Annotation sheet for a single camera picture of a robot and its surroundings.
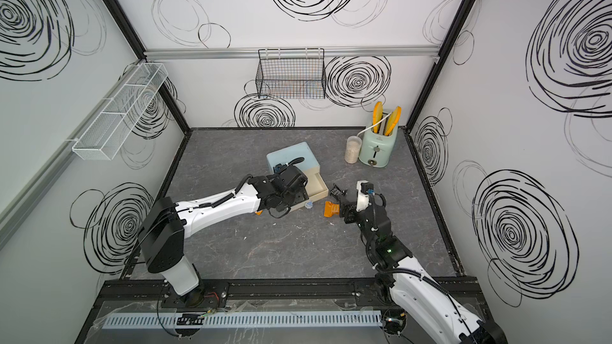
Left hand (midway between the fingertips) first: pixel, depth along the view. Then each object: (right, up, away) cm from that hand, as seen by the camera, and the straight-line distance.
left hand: (302, 197), depth 84 cm
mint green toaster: (+29, +17, +10) cm, 35 cm away
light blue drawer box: (+6, +2, +6) cm, 9 cm away
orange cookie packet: (+11, -6, +7) cm, 14 cm away
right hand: (+16, +1, -4) cm, 17 cm away
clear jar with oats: (+22, +19, +18) cm, 34 cm away
